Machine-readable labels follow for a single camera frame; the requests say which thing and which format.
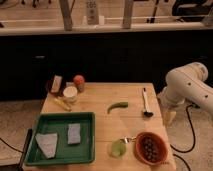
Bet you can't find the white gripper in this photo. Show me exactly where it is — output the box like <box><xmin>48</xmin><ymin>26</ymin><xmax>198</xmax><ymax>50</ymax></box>
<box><xmin>157</xmin><ymin>87</ymin><xmax>180</xmax><ymax>126</ymax></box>

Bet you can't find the green pepper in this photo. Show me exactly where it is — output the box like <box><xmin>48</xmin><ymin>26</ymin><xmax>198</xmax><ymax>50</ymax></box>
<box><xmin>107</xmin><ymin>102</ymin><xmax>128</xmax><ymax>114</ymax></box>

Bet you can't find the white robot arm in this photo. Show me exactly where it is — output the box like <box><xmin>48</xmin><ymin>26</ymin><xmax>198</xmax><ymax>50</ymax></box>
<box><xmin>158</xmin><ymin>62</ymin><xmax>213</xmax><ymax>126</ymax></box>

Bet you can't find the black and white spoon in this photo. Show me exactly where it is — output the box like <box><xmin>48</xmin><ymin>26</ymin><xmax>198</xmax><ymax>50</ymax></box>
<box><xmin>142</xmin><ymin>88</ymin><xmax>153</xmax><ymax>117</ymax></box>

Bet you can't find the orange bowl with dark berries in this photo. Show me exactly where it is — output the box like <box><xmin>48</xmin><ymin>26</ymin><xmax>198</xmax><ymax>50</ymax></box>
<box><xmin>134</xmin><ymin>132</ymin><xmax>168</xmax><ymax>166</ymax></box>

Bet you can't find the small metal clip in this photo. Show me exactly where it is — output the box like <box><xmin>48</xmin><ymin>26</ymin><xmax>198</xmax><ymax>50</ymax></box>
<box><xmin>121</xmin><ymin>137</ymin><xmax>136</xmax><ymax>144</ymax></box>

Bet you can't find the blue-grey sponge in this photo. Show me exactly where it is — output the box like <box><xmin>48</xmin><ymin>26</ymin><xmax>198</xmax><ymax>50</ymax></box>
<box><xmin>68</xmin><ymin>123</ymin><xmax>81</xmax><ymax>144</ymax></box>

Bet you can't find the orange topped shaker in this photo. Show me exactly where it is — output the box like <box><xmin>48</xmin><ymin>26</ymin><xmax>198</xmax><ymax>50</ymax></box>
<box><xmin>73</xmin><ymin>75</ymin><xmax>85</xmax><ymax>92</ymax></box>

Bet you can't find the white round container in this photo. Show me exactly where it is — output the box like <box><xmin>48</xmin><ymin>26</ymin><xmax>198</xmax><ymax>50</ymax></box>
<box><xmin>63</xmin><ymin>86</ymin><xmax>78</xmax><ymax>103</ymax></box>

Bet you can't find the green plastic tray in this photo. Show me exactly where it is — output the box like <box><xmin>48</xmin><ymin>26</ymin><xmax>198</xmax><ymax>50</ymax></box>
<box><xmin>24</xmin><ymin>112</ymin><xmax>95</xmax><ymax>166</ymax></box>

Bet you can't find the grey cloth piece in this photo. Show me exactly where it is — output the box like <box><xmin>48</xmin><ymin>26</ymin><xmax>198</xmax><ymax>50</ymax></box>
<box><xmin>35</xmin><ymin>133</ymin><xmax>58</xmax><ymax>158</ymax></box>

